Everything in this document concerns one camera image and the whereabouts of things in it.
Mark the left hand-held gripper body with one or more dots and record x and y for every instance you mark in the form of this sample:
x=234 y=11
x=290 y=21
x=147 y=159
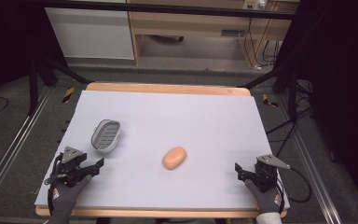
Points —
x=71 y=169

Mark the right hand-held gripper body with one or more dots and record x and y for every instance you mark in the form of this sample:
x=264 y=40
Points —
x=268 y=174

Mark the person's right hand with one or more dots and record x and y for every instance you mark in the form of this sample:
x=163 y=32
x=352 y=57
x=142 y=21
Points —
x=267 y=199

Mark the person's left hand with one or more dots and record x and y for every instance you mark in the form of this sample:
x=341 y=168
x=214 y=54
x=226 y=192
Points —
x=66 y=196

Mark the grey soap dish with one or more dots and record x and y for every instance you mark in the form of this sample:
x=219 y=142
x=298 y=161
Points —
x=106 y=136

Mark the yellow black floor tape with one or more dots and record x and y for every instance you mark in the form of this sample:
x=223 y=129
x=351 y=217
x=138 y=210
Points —
x=268 y=101
x=68 y=94

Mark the white table mat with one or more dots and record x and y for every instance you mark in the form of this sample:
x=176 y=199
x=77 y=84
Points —
x=174 y=124

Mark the black metal stand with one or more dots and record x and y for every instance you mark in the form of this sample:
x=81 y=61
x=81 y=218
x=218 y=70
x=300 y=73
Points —
x=34 y=84
x=289 y=84

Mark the black curtain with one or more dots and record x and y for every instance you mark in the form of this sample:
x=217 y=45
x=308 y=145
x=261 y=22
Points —
x=9 y=37
x=345 y=93

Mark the white cabinet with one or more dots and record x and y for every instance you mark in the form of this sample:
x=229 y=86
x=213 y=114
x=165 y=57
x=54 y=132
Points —
x=90 y=34

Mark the wooden desk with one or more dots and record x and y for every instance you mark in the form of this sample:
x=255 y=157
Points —
x=199 y=21

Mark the black horizontal bar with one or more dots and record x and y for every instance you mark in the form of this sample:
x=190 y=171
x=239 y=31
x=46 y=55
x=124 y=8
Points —
x=167 y=8

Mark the metal floor rail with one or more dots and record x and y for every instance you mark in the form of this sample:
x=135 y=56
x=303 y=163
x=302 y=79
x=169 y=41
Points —
x=310 y=161
x=12 y=146

